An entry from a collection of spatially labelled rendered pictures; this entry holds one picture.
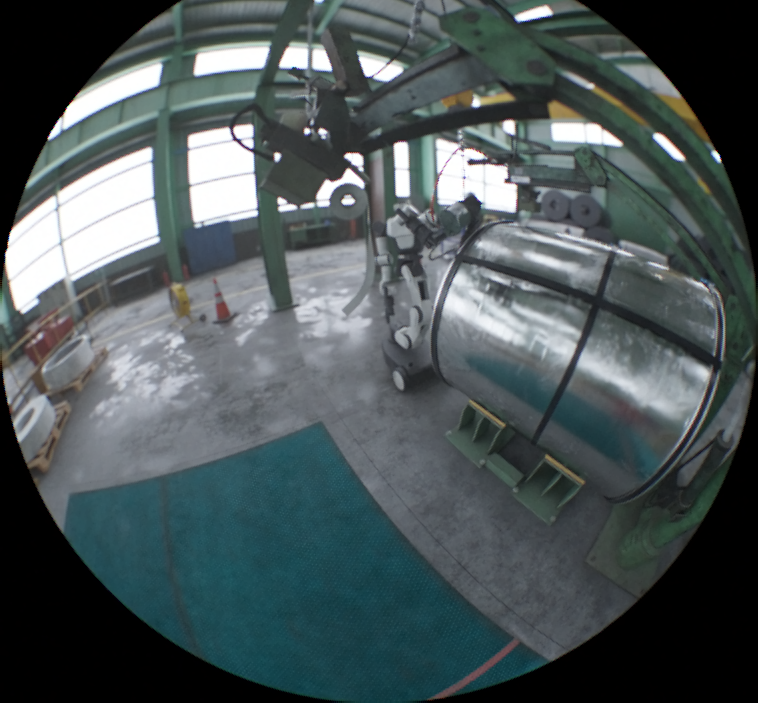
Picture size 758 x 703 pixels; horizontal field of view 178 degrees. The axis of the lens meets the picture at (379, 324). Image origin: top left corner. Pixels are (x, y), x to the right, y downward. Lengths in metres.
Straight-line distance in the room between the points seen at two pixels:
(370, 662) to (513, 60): 2.03
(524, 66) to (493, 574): 1.83
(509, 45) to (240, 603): 2.21
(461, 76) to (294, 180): 0.56
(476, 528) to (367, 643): 0.84
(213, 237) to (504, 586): 10.64
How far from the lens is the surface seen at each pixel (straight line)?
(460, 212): 1.32
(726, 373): 1.96
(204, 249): 10.22
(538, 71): 0.64
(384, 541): 1.44
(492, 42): 0.70
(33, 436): 4.09
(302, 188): 0.80
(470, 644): 1.50
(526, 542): 1.60
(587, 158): 2.02
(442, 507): 1.52
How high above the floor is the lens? 1.41
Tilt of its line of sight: 27 degrees down
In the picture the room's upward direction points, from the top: 3 degrees counter-clockwise
